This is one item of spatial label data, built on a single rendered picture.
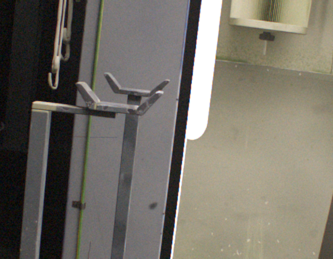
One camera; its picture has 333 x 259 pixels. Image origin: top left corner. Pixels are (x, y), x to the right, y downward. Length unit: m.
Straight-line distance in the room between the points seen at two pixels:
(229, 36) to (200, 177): 0.67
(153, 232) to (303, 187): 1.70
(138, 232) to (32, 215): 0.60
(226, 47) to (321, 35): 0.43
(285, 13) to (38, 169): 2.17
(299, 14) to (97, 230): 1.73
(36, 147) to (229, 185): 2.22
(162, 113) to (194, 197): 1.62
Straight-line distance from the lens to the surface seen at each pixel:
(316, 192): 2.87
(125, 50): 1.18
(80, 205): 1.22
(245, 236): 2.75
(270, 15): 2.72
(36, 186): 0.63
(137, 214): 1.22
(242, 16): 2.75
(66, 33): 1.26
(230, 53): 3.06
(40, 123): 0.62
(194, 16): 1.19
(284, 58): 3.09
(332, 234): 2.04
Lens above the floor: 1.16
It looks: 8 degrees down
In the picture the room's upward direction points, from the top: 7 degrees clockwise
